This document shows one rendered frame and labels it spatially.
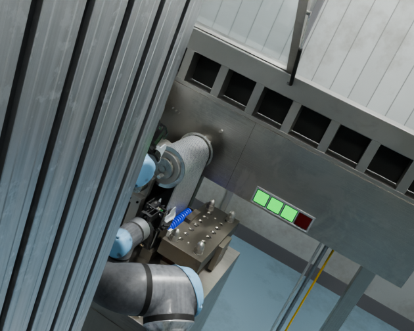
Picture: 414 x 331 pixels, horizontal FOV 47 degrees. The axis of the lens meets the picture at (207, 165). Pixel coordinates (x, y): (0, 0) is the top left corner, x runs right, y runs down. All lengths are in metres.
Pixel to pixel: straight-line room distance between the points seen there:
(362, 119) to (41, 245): 1.46
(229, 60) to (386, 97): 1.87
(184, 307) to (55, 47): 0.88
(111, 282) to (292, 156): 0.96
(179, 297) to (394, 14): 2.74
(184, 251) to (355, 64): 2.22
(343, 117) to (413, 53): 1.80
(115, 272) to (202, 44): 1.05
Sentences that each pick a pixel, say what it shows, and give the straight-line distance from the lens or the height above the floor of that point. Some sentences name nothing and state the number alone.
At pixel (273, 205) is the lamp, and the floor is 1.18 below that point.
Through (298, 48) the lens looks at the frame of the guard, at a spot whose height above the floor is 1.76.
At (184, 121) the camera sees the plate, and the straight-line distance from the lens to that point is 1.93.
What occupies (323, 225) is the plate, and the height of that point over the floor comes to 1.21.
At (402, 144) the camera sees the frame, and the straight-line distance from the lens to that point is 1.76.
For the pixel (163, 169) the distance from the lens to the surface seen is 1.61.
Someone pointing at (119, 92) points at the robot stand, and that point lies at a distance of 0.38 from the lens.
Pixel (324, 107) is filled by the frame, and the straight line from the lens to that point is 1.76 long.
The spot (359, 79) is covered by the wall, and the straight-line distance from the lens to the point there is 3.52.
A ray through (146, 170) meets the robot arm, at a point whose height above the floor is 1.48.
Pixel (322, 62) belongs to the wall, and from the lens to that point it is 3.54.
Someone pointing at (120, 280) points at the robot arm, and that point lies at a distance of 1.07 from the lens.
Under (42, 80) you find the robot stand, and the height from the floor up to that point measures 1.84.
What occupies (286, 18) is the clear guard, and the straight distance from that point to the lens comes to 1.59.
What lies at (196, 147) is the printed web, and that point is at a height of 1.31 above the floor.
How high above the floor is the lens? 1.94
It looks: 23 degrees down
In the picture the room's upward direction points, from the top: 23 degrees clockwise
